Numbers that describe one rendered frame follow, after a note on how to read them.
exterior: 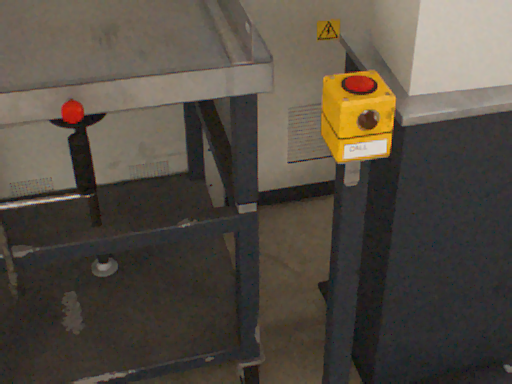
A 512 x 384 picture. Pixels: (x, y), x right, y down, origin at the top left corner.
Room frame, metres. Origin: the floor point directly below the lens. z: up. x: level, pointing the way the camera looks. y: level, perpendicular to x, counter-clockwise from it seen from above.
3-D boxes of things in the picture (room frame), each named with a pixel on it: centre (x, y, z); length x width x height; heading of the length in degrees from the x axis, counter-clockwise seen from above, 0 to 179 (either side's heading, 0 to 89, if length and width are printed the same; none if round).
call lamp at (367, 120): (0.88, -0.05, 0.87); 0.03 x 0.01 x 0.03; 110
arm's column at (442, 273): (1.31, -0.24, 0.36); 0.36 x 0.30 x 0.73; 111
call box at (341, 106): (0.93, -0.04, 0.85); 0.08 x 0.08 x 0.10; 20
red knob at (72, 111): (0.96, 0.38, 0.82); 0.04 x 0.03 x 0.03; 20
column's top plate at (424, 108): (1.31, -0.24, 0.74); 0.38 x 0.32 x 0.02; 111
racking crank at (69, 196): (0.94, 0.44, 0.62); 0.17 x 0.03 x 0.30; 110
